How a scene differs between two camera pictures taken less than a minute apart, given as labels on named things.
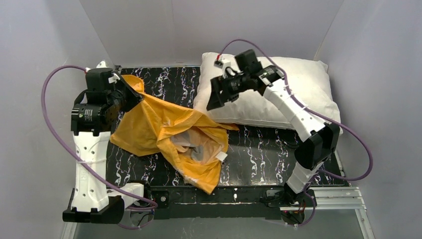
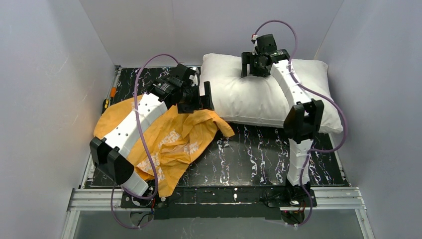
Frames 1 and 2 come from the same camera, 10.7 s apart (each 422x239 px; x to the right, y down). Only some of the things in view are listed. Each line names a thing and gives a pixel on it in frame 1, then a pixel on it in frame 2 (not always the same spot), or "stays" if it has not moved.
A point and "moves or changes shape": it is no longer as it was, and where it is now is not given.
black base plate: (227, 202) stays
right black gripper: (231, 85) to (252, 60)
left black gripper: (125, 93) to (193, 100)
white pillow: (309, 80) stays
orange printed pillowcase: (197, 144) moves or changes shape
